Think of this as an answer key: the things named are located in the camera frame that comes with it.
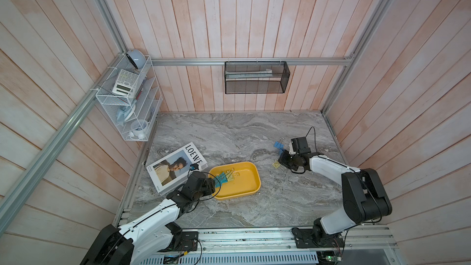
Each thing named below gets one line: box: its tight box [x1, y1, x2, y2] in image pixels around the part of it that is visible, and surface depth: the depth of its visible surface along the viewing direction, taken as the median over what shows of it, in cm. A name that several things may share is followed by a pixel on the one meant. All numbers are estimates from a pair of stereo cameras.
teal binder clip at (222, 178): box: [218, 171, 229, 186], surface depth 91 cm
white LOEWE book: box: [145, 141, 209, 196], surface depth 93 cm
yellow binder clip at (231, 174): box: [225, 168, 240, 181], surface depth 92 cm
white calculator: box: [112, 68, 139, 99], surface depth 77 cm
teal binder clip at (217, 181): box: [213, 175, 223, 188], surface depth 90 cm
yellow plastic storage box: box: [208, 161, 262, 201], surface depth 92 cm
